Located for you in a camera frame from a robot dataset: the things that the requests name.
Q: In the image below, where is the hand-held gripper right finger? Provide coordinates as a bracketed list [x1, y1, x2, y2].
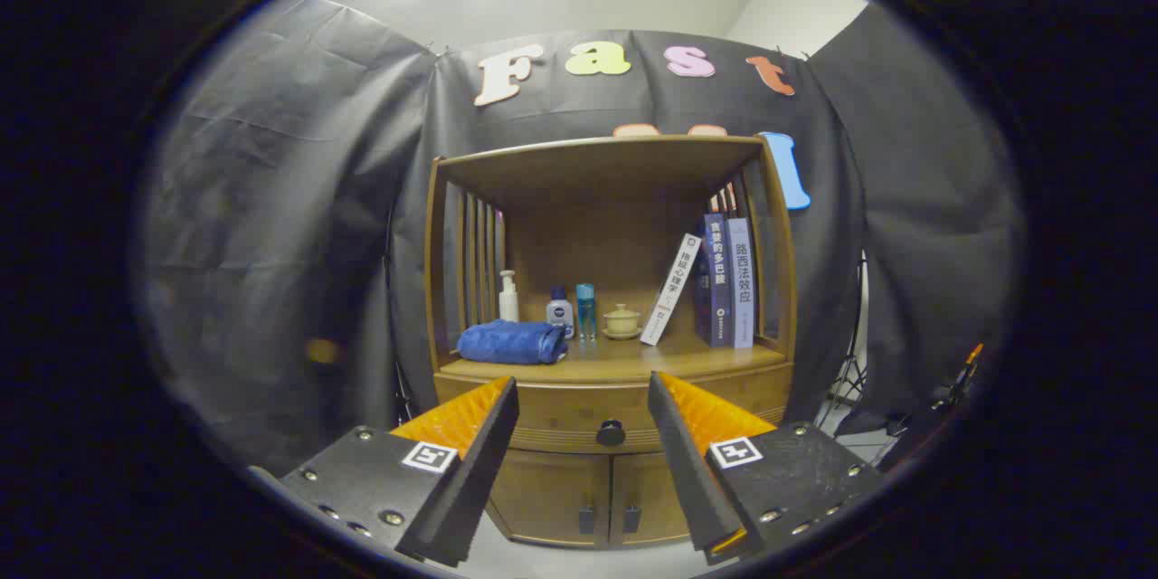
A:
[646, 371, 886, 566]

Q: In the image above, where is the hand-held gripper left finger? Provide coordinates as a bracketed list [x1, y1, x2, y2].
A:
[276, 375, 521, 568]

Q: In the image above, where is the wooden drawer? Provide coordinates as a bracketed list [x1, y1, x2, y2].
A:
[434, 362, 794, 455]

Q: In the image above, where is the wooden cabinet door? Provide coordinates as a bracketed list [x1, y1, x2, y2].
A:
[489, 448, 613, 548]
[611, 451, 693, 548]

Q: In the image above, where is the wooden countertop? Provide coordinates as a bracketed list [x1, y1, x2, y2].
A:
[439, 330, 788, 385]

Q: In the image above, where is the wooden cabinet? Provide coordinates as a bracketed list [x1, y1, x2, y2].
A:
[423, 134, 799, 551]

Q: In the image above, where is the blue folded towel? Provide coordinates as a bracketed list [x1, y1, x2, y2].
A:
[457, 318, 571, 366]

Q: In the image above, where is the beige lidded teacup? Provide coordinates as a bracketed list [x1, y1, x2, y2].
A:
[602, 303, 643, 341]

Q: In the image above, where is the white book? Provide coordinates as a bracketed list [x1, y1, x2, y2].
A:
[640, 233, 703, 346]

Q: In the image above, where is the dark blue book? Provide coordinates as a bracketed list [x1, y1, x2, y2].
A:
[694, 214, 732, 348]

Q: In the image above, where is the white bottle with blue cap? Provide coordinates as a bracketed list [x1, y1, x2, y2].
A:
[546, 287, 576, 338]

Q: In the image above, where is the lavender book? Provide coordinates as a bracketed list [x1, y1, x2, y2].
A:
[726, 217, 756, 350]

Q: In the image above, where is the orange and black device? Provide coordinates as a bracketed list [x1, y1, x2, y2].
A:
[932, 342, 985, 413]

